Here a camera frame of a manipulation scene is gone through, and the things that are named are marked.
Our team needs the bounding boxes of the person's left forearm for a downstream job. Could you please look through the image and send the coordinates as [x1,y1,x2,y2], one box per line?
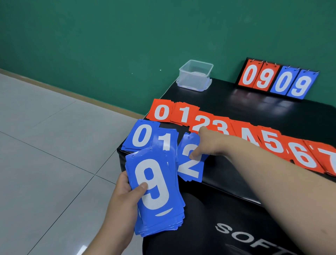
[82,228,137,255]

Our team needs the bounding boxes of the blue scoreboard flip card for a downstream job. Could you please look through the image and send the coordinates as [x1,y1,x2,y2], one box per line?
[270,66,300,95]
[287,69,320,100]

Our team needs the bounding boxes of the person's left hand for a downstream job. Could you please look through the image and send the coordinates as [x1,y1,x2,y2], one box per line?
[103,171,149,238]

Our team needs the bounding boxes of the black padded box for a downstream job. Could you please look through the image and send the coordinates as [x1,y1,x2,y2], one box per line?
[117,78,336,255]

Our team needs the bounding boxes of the black flip scoreboard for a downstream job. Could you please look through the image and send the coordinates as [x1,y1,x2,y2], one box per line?
[235,57,320,100]

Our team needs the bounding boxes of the person's right hand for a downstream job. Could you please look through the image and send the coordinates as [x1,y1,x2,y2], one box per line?
[189,126,236,161]

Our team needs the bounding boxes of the blue number card pile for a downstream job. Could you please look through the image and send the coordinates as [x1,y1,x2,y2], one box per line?
[121,119,161,153]
[177,132,209,183]
[151,127,180,159]

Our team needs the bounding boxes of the red scoreboard flip card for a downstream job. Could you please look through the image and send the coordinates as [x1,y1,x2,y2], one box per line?
[253,63,281,92]
[238,59,264,88]

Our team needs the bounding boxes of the row of red number cards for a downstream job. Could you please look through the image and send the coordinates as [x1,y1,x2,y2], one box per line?
[146,98,336,177]

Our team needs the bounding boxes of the thick stack of blue cards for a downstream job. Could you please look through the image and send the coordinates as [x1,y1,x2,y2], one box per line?
[125,147,186,237]

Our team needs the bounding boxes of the clear plastic container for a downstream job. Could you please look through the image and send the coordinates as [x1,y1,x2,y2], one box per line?
[179,60,214,89]

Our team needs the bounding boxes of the person's right forearm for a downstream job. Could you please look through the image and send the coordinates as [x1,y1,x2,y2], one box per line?
[225,142,336,255]

